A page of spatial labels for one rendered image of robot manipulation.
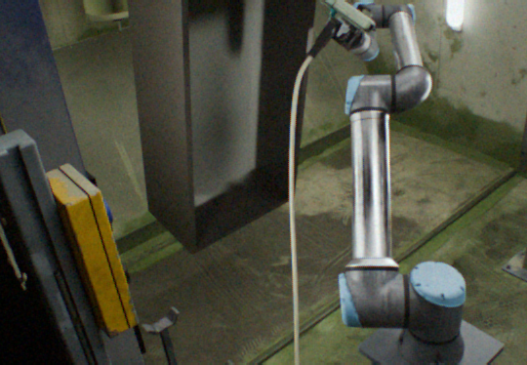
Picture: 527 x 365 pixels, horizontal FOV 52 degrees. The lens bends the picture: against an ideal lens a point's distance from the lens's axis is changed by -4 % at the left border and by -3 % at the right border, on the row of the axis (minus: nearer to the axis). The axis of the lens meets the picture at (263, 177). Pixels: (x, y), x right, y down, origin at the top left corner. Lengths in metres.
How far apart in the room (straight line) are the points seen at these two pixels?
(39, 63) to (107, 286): 0.58
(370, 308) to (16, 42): 1.07
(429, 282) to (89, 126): 2.21
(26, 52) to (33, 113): 0.14
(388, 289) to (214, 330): 1.28
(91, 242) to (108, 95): 2.52
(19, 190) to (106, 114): 2.50
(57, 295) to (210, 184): 1.93
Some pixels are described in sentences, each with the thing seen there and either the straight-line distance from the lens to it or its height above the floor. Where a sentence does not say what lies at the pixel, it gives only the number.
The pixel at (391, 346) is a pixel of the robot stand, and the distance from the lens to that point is 1.73.
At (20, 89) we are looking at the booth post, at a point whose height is 1.55.
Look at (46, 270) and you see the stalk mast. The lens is 0.84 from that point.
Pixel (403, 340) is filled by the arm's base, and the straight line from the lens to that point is 1.69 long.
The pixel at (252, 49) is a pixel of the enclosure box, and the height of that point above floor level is 1.16.
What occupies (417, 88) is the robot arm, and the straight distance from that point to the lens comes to 1.70.
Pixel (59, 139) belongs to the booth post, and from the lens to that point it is 1.33.
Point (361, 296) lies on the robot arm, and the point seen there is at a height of 0.88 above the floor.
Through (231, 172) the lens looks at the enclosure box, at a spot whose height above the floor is 0.53.
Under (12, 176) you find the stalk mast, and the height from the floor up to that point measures 1.61.
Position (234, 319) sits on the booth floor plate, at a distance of 2.68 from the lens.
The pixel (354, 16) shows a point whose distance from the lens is 1.87.
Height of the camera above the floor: 1.93
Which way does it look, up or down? 31 degrees down
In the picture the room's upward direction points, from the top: 6 degrees counter-clockwise
